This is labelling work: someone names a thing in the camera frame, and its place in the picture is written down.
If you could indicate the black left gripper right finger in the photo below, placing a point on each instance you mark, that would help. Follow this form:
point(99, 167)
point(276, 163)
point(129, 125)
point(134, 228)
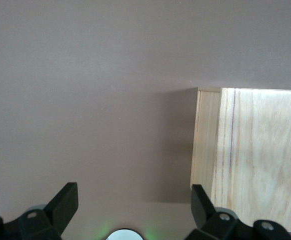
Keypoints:
point(201, 207)

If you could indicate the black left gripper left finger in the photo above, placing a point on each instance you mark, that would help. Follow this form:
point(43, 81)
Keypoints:
point(60, 207)

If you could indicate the wooden drawer cabinet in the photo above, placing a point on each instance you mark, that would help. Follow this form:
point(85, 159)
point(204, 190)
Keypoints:
point(260, 150)

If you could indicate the brown table mat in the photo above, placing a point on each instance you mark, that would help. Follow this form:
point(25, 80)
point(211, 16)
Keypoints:
point(85, 100)

